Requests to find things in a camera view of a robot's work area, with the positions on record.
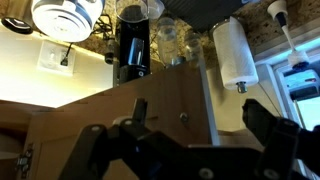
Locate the black cup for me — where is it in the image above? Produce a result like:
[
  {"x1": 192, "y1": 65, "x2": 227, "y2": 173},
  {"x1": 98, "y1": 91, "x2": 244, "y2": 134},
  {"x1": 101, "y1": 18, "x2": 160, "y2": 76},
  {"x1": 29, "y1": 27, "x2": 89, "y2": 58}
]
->
[{"x1": 0, "y1": 16, "x2": 35, "y2": 36}]

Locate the wooden cabinet door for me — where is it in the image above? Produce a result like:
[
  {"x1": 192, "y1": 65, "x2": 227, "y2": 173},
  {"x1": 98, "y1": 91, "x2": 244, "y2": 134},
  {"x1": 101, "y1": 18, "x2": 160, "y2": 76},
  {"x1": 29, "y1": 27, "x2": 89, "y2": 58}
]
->
[{"x1": 23, "y1": 59, "x2": 221, "y2": 180}]

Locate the white plate stack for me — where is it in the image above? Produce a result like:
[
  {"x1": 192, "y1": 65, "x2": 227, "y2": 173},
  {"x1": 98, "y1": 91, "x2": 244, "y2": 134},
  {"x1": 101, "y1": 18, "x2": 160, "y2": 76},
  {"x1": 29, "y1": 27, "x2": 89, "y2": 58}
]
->
[{"x1": 30, "y1": 0, "x2": 106, "y2": 44}]

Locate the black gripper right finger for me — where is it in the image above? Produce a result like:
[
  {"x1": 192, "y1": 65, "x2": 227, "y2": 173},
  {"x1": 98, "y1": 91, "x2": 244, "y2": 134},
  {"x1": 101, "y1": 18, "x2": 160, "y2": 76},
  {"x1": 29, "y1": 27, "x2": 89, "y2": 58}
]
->
[{"x1": 241, "y1": 98, "x2": 302, "y2": 180}]

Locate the short clear glass bottle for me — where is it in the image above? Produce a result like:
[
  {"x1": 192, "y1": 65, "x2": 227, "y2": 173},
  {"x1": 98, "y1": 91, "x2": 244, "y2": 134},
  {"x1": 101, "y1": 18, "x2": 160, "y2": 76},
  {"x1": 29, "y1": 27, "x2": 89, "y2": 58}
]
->
[{"x1": 184, "y1": 31, "x2": 205, "y2": 63}]

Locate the black power plug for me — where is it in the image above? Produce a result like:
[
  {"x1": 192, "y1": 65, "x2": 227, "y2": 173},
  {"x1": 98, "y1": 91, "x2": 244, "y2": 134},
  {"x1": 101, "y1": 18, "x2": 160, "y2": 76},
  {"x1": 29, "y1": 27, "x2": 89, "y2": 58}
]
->
[{"x1": 59, "y1": 42, "x2": 74, "y2": 67}]

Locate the dark ribbed mat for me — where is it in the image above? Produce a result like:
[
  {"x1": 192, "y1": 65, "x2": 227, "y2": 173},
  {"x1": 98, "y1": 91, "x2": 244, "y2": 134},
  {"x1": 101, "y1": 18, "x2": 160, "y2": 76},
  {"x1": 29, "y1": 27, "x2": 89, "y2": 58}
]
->
[{"x1": 162, "y1": 0, "x2": 248, "y2": 33}]

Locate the white dish brush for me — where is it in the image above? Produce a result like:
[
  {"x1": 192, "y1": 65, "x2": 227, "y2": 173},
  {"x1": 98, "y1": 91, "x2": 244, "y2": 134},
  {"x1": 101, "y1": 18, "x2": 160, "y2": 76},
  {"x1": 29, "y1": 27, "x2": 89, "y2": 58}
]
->
[{"x1": 267, "y1": 0, "x2": 311, "y2": 72}]

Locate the window with white frame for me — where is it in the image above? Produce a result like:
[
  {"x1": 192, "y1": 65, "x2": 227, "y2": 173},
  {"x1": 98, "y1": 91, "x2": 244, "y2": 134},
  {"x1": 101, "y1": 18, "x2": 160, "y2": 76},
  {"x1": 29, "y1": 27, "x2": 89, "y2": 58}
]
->
[{"x1": 272, "y1": 62, "x2": 320, "y2": 134}]

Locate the metal paper towel holder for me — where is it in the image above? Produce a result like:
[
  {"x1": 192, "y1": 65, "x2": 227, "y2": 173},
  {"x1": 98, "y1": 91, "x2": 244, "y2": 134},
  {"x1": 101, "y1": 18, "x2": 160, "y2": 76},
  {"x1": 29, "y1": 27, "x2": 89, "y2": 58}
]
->
[{"x1": 236, "y1": 81, "x2": 249, "y2": 95}]

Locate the white paper towel roll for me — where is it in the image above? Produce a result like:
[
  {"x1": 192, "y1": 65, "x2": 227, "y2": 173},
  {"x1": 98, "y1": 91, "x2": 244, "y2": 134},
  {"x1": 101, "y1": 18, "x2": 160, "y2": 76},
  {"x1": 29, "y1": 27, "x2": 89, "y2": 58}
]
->
[{"x1": 212, "y1": 16, "x2": 260, "y2": 91}]

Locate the wooden cupboard frame with shelves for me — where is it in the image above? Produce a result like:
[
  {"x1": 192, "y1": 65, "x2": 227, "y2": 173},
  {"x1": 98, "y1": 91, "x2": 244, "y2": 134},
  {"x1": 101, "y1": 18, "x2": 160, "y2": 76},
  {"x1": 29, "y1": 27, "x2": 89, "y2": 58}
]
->
[{"x1": 0, "y1": 99, "x2": 59, "y2": 180}]

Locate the black coffee machine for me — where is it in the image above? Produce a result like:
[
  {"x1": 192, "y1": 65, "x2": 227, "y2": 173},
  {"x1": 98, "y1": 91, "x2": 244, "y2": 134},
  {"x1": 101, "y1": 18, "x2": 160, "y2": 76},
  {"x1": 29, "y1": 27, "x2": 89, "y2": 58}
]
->
[{"x1": 114, "y1": 0, "x2": 152, "y2": 88}]

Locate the metal cupboard hinge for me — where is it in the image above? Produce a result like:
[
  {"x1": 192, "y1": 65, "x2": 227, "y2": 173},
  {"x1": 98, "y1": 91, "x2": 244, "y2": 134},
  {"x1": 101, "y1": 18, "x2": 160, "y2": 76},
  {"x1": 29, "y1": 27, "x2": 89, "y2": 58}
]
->
[{"x1": 15, "y1": 142, "x2": 35, "y2": 180}]

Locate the tall clear glass bottle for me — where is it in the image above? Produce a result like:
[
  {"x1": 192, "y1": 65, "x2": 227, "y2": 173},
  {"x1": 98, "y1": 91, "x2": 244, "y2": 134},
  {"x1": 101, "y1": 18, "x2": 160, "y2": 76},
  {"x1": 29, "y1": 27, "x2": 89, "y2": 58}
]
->
[{"x1": 156, "y1": 16, "x2": 179, "y2": 68}]

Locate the white wall outlet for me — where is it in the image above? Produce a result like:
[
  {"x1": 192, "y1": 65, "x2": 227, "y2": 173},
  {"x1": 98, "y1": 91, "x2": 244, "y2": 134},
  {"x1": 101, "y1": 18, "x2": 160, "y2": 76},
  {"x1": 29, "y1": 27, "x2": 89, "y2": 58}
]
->
[{"x1": 37, "y1": 39, "x2": 77, "y2": 77}]

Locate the clear plastic container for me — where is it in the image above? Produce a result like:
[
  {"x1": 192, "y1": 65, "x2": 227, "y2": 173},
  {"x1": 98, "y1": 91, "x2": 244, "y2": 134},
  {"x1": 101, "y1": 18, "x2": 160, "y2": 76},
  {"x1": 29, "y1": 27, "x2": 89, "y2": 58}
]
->
[{"x1": 146, "y1": 0, "x2": 166, "y2": 21}]

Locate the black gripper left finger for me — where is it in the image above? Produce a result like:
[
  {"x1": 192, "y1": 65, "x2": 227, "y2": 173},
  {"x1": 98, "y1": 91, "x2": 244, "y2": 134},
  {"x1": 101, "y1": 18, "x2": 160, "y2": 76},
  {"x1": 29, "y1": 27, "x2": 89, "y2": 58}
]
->
[{"x1": 58, "y1": 98, "x2": 149, "y2": 180}]

